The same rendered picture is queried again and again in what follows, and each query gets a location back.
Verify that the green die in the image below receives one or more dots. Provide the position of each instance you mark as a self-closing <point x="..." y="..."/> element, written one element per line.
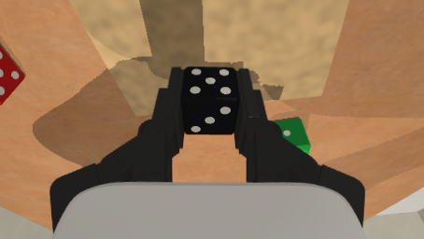
<point x="293" y="130"/>

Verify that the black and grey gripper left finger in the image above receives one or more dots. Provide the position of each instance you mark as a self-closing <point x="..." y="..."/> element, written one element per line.
<point x="143" y="157"/>

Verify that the red die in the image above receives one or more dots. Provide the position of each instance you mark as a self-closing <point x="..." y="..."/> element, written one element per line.
<point x="10" y="76"/>

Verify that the black die with white pips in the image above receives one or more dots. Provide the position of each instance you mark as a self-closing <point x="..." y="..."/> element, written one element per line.
<point x="209" y="100"/>

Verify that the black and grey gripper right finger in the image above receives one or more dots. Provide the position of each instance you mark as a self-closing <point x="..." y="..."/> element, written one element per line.
<point x="277" y="159"/>

